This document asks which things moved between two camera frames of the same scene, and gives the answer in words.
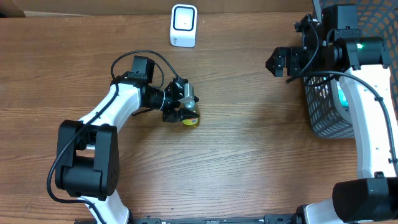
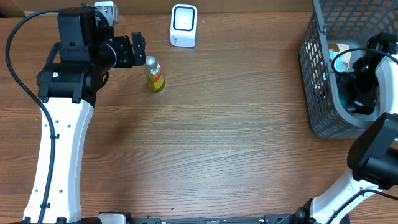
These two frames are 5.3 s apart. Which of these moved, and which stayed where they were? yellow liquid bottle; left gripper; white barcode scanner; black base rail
Moved: left gripper; yellow liquid bottle
Stayed: black base rail; white barcode scanner
